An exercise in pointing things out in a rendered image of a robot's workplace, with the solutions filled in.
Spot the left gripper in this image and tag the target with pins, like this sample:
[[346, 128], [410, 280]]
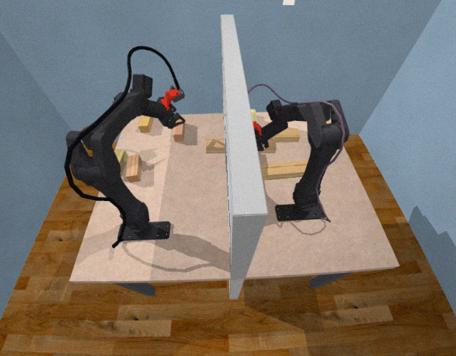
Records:
[[163, 110]]

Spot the grey panel wall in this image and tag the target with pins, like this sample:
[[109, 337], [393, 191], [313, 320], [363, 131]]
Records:
[[248, 211]]

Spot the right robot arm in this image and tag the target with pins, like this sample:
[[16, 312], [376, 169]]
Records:
[[326, 137]]

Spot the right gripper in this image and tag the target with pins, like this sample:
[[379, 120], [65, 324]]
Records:
[[264, 136]]

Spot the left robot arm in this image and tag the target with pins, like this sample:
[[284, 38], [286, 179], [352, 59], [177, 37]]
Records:
[[103, 167]]

